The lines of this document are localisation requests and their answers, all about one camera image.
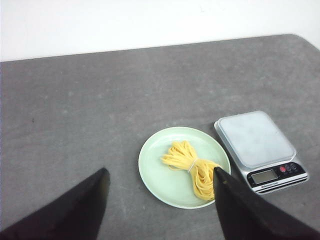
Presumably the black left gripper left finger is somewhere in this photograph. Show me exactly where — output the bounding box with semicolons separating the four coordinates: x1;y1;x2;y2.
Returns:
0;167;110;240

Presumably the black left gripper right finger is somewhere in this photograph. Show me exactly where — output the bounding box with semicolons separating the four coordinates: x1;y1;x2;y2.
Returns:
213;167;320;240

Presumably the yellow vermicelli noodle bundle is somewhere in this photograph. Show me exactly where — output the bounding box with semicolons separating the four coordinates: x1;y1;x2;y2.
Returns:
161;140;220;201

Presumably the silver digital kitchen scale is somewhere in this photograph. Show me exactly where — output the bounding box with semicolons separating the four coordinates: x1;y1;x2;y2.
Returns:
214;110;309;195

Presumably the light green round plate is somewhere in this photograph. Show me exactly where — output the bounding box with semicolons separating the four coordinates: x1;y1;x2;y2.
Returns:
138;126;231;209

